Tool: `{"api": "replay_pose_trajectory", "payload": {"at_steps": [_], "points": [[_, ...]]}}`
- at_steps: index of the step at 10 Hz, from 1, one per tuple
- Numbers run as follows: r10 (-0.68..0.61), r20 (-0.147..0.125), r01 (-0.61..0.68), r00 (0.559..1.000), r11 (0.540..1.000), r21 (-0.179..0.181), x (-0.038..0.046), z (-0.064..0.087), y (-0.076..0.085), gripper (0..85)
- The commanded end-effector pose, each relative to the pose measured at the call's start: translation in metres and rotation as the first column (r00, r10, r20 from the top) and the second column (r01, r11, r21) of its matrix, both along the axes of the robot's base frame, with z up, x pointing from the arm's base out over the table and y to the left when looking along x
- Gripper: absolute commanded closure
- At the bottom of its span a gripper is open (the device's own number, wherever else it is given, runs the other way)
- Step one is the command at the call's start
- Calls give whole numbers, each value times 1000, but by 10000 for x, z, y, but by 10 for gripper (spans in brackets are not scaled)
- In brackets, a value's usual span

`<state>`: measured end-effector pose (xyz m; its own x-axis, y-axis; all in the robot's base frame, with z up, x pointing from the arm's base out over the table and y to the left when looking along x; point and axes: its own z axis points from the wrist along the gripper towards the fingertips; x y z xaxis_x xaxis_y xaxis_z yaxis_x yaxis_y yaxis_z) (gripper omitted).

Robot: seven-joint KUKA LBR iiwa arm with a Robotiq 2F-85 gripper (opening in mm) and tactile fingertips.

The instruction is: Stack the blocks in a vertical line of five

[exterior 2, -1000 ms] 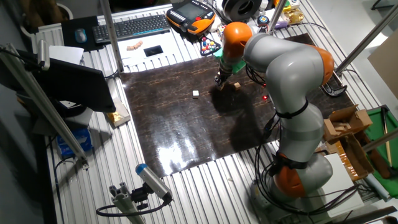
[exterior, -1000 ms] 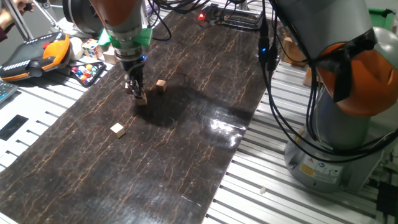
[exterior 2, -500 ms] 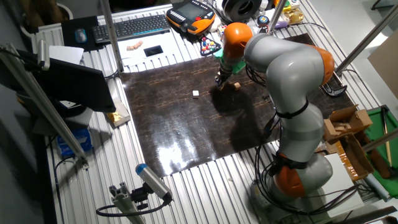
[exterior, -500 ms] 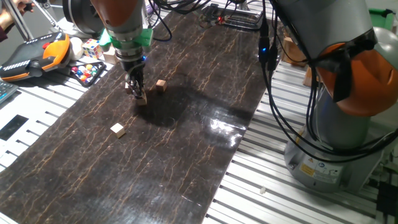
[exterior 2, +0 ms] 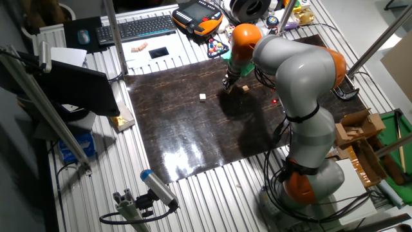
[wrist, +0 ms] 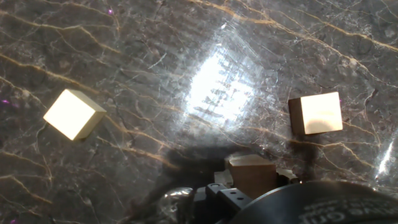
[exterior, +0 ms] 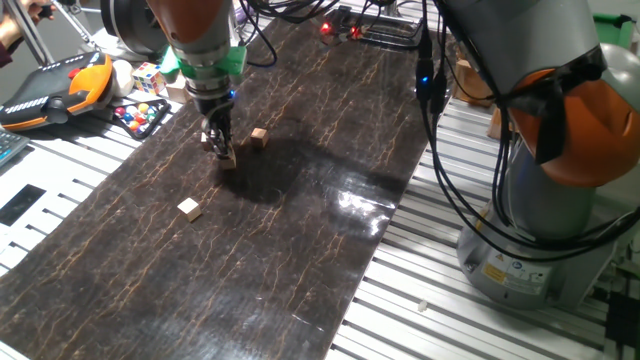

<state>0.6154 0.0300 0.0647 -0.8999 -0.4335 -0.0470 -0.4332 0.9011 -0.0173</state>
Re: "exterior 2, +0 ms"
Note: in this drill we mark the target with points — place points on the silver camera with blue end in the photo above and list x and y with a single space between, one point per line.
157 187

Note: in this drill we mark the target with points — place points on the black filament spool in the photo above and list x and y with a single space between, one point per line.
239 11

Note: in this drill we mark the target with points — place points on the gold wrapped item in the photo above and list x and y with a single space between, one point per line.
304 17

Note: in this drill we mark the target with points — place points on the black and orange teach pendant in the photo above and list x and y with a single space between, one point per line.
209 22

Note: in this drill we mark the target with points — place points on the white paper sheet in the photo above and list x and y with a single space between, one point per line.
167 40
69 56

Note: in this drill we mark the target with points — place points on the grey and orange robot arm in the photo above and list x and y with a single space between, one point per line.
299 71

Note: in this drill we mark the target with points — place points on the grey computer mouse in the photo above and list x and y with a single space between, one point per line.
83 37

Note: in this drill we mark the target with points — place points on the black camera bracket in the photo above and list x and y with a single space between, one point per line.
145 203

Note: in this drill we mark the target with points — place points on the round white rimmed basket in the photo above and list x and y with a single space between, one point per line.
42 16

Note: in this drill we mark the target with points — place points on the grey depth camera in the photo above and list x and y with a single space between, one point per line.
45 58

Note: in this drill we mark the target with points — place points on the black curved clamp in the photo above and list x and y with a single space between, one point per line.
349 95

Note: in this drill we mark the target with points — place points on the small box with yellow contents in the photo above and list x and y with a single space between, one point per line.
124 120

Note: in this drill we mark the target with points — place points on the blue tissue pack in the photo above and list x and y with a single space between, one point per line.
77 148

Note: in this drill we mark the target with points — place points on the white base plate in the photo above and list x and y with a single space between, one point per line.
351 199

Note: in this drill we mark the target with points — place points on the black smartphone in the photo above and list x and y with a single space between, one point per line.
158 53

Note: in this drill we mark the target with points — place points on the short aluminium profile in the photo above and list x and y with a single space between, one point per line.
128 209

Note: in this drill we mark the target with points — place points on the open cardboard box with blocks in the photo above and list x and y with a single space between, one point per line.
370 124

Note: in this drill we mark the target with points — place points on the long aluminium profile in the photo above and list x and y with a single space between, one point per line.
48 109

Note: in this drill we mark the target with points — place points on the green felt mat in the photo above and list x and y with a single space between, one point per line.
391 135

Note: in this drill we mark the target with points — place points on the aluminium post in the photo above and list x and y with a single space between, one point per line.
287 14
115 35
380 41
392 146

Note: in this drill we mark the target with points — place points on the purple small item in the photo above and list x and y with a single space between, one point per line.
291 26

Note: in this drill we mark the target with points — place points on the black mouse pad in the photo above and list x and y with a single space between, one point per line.
71 32

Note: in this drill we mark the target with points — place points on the round blue yellow badge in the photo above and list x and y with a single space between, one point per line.
272 21

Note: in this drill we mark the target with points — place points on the black monitor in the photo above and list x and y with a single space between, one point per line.
80 90

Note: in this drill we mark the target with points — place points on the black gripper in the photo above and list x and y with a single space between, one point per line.
231 77

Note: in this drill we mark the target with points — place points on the black tray of coloured balls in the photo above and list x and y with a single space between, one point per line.
217 48

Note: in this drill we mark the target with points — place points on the brown cardboard panel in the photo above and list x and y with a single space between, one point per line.
399 67

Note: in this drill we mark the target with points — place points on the black keyboard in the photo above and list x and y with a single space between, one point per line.
135 29

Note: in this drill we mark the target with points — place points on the light blue roll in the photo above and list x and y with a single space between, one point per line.
389 193

